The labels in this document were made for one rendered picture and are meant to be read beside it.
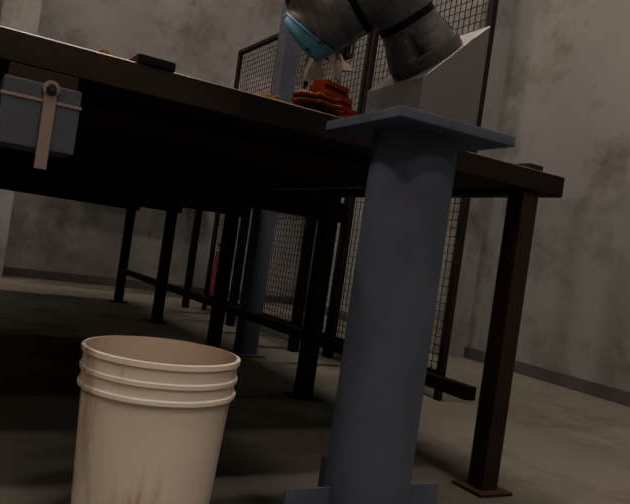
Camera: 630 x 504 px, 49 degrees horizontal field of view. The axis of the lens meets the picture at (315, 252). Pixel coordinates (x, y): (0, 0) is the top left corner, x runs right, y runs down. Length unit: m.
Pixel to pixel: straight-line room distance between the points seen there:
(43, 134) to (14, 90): 0.09
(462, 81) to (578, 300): 3.29
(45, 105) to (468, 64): 0.79
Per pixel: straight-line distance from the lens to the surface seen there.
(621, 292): 4.37
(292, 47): 3.85
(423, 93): 1.31
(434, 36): 1.37
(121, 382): 1.24
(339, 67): 1.78
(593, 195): 4.59
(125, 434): 1.26
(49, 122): 1.35
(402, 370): 1.31
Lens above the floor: 0.59
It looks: level
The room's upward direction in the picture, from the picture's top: 8 degrees clockwise
